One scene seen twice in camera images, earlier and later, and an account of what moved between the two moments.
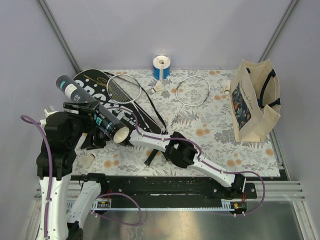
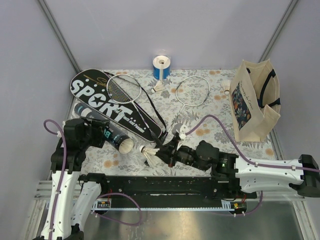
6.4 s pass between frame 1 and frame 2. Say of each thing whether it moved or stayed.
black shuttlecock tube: moved
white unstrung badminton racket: stayed
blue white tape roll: stayed
